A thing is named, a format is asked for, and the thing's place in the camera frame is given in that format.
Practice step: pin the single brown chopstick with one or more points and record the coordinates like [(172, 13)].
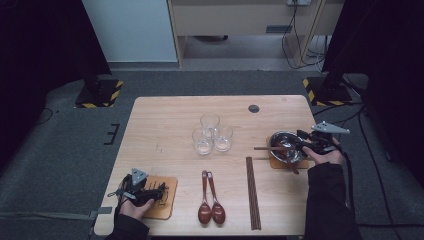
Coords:
[(261, 158), (263, 148)]

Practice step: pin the white cabinet panel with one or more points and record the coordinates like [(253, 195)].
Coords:
[(130, 30)]

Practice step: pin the person's left hand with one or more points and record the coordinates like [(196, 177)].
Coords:
[(136, 211)]

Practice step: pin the square wooden coaster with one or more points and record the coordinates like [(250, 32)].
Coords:
[(276, 165), (168, 208)]

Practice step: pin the red-brown wooden spoon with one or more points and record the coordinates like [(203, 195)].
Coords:
[(204, 212), (218, 212), (293, 166)]

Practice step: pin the black curtain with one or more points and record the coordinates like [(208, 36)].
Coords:
[(393, 66), (40, 50)]

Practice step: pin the white power strip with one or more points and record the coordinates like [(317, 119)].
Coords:
[(299, 2)]

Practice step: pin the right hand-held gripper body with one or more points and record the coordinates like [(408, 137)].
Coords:
[(321, 143)]

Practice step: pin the person's right hand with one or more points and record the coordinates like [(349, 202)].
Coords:
[(328, 158)]

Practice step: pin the clear glass cup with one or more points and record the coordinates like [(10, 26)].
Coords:
[(202, 142), (210, 120), (223, 139)]

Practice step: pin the light wooden desk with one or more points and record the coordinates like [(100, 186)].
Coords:
[(233, 20)]

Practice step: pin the bundle of wooden chopsticks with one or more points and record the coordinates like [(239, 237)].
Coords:
[(253, 195)]

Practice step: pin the long grey floor tape strip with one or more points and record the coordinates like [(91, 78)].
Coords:
[(46, 216)]

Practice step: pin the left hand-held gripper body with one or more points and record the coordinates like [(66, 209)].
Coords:
[(136, 191)]

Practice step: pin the stainless steel bowl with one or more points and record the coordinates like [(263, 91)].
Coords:
[(286, 138)]

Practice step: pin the grey round table grommet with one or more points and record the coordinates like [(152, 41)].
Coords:
[(253, 108)]

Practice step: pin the black stand base striped edge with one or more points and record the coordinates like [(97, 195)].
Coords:
[(328, 91), (100, 95)]

